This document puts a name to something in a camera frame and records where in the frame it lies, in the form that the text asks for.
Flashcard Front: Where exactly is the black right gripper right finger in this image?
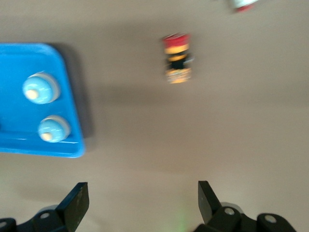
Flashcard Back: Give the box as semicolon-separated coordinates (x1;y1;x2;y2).
193;180;297;232

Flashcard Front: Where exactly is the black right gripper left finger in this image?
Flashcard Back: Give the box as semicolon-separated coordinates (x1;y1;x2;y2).
0;182;90;232

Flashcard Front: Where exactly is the blue bell with wooden knob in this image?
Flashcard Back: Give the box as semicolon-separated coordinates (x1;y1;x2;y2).
37;115;72;144
22;71;61;105

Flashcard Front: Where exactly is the blue plastic tray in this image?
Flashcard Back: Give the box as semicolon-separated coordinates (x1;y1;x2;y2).
0;43;86;159

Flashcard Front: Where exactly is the red emergency stop button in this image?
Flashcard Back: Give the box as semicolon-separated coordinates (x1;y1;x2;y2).
161;33;196;85

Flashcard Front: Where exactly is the white circuit breaker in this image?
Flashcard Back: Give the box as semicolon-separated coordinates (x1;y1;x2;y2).
225;0;259;13

